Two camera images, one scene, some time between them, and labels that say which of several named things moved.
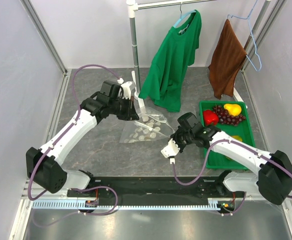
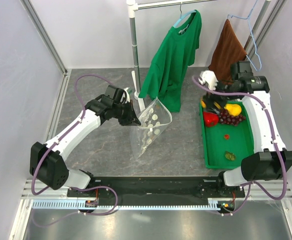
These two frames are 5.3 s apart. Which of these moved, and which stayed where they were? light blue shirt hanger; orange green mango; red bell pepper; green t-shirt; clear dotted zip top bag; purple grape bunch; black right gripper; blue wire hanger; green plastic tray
Moved: orange green mango; clear dotted zip top bag; black right gripper
Stayed: green plastic tray; light blue shirt hanger; green t-shirt; red bell pepper; blue wire hanger; purple grape bunch
